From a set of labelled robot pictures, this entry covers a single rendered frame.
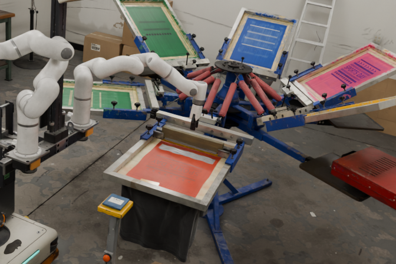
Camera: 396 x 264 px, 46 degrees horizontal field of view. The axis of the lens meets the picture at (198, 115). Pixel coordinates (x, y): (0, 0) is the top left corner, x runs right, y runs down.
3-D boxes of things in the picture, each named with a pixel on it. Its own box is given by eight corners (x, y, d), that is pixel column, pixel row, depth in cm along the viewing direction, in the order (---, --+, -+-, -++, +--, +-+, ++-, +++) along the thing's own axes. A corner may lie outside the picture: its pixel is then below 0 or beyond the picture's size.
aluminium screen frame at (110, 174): (205, 211, 232) (206, 205, 230) (102, 178, 246) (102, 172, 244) (241, 151, 302) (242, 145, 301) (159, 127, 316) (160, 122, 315)
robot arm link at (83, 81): (74, 101, 249) (75, 73, 243) (72, 92, 260) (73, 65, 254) (92, 101, 252) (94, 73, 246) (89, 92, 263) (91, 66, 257)
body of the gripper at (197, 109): (195, 97, 285) (192, 114, 289) (190, 102, 276) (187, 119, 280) (206, 100, 283) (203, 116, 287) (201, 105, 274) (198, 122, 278)
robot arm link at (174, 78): (160, 75, 269) (187, 93, 280) (166, 82, 258) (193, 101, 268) (169, 63, 268) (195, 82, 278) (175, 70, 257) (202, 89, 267)
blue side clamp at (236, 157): (231, 172, 275) (233, 162, 273) (223, 170, 276) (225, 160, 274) (242, 153, 302) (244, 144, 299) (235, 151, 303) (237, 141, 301)
